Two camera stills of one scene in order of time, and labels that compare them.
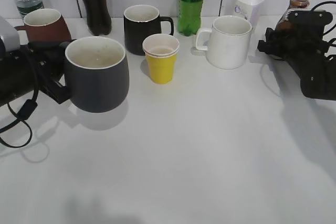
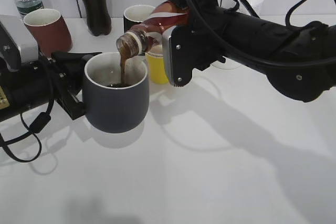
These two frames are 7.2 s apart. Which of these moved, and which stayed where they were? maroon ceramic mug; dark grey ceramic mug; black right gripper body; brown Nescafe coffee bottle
Moved: dark grey ceramic mug; brown Nescafe coffee bottle; black right gripper body
Stayed: maroon ceramic mug
